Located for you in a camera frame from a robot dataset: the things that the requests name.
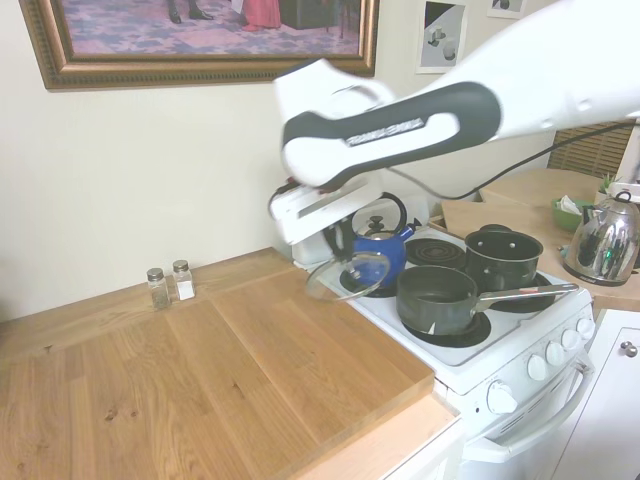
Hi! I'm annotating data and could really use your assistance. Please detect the wooden butcher block countertop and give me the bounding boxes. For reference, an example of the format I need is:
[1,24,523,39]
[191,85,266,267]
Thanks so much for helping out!
[0,245,436,480]

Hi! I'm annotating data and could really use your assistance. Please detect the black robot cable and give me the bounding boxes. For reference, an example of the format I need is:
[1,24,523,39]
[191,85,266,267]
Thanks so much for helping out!
[386,118,640,202]

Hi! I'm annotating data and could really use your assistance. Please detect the light wooden side table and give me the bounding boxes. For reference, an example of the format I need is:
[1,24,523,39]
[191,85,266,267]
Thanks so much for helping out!
[439,166,640,322]

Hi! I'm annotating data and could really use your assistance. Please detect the white electric stove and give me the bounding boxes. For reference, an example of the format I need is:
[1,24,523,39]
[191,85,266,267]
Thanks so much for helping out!
[290,194,598,480]

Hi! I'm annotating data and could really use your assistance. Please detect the gold framed painting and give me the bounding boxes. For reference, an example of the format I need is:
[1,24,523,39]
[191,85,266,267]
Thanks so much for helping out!
[18,0,382,92]

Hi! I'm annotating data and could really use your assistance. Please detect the large black electric stove burner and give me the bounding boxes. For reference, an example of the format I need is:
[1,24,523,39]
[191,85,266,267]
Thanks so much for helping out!
[474,271,559,314]

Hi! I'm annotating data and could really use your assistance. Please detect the glass salt shaker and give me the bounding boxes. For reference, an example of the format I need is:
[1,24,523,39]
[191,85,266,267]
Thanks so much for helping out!
[171,259,197,302]

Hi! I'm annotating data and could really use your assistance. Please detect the white cabinet with metal knob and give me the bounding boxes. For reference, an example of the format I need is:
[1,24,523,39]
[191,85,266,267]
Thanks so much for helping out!
[548,308,640,480]

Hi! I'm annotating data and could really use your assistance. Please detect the small grey wall print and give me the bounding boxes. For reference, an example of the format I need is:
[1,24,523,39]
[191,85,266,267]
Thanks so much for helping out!
[486,0,528,21]

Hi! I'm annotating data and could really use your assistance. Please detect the glass pepper shaker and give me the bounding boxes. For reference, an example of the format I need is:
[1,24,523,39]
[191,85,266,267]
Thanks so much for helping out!
[145,267,173,311]

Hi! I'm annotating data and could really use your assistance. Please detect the blue whistling kettle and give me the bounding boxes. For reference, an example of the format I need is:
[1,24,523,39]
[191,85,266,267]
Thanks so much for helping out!
[349,191,423,292]

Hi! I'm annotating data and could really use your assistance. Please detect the green bowl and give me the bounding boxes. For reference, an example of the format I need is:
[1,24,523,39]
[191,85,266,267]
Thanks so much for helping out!
[550,195,597,233]

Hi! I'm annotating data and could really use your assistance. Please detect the glass pot lid black handle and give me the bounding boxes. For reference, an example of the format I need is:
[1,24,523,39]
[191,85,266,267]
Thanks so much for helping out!
[305,248,392,304]

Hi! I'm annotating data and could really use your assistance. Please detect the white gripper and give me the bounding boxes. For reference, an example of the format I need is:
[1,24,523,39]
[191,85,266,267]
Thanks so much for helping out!
[268,174,386,259]

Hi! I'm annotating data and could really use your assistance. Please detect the shiny steel electric kettle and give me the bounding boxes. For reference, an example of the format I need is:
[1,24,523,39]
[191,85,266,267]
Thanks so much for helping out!
[561,189,640,288]

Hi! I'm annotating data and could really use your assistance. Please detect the large grey wall print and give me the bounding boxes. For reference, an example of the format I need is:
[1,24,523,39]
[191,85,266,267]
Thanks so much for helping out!
[415,0,469,76]

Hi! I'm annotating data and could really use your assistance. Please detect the black two-handled pot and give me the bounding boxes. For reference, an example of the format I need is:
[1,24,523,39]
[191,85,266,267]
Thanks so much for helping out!
[464,224,545,294]

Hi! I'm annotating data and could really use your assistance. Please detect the small potted plant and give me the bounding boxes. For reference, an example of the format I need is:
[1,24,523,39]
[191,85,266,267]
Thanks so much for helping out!
[594,171,622,204]

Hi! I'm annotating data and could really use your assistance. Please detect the black saucepan with long handle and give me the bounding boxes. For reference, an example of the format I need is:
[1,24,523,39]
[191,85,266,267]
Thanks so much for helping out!
[395,264,581,338]

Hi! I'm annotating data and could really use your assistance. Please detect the white oven door handle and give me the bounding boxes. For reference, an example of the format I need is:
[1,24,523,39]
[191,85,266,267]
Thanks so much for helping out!
[481,356,597,447]

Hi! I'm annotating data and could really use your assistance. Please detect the brown slatted vent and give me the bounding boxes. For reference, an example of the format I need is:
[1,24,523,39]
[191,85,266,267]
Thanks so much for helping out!
[546,123,637,179]

